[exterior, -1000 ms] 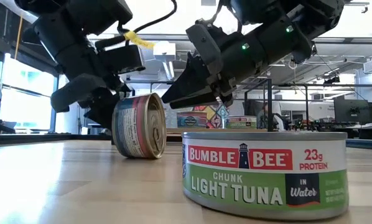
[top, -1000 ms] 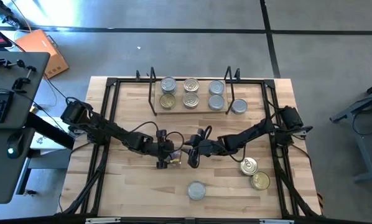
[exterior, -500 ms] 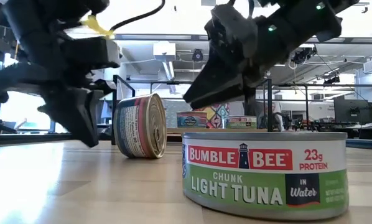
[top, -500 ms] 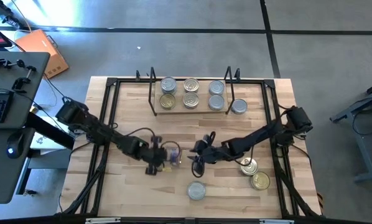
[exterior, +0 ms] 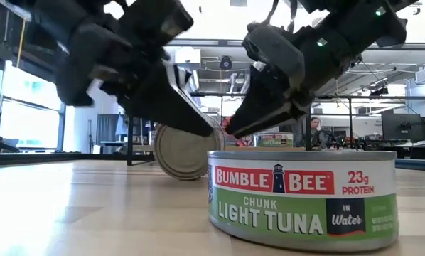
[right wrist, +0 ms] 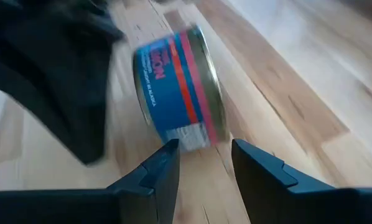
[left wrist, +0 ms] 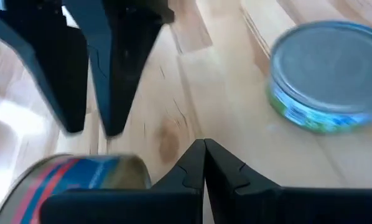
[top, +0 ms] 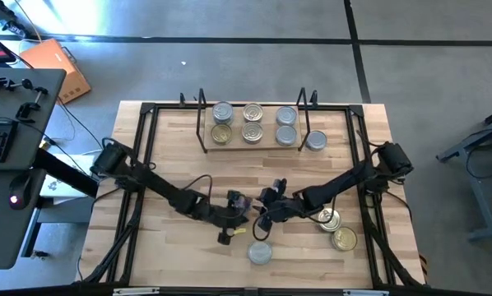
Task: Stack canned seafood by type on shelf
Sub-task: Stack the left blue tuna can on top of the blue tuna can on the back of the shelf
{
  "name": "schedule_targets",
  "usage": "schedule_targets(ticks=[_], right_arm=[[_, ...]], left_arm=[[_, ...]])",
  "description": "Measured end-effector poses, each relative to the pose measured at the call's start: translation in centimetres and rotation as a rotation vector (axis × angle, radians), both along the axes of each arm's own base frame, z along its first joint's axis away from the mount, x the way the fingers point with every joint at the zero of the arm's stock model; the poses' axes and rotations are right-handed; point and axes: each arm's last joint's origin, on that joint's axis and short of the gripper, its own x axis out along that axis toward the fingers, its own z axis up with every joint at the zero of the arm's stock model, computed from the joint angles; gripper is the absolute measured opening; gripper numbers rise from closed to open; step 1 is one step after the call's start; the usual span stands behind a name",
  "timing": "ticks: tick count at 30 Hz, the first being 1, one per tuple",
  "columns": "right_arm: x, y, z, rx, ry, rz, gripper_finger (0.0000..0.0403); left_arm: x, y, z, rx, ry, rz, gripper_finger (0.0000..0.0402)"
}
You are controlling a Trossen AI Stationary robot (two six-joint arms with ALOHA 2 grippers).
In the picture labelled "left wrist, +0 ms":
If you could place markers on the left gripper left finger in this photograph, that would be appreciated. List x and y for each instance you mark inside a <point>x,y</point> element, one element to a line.
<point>127,207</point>

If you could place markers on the Bumble Bee light tuna can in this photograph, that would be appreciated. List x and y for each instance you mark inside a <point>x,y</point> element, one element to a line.
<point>326,68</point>

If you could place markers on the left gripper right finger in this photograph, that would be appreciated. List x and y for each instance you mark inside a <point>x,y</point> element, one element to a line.
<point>298,207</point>

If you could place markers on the pull-tab tuna can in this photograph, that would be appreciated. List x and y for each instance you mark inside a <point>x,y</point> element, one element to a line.
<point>64,174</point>

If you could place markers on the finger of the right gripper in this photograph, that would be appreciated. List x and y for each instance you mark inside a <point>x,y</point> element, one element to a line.
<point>120,46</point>
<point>58,62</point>

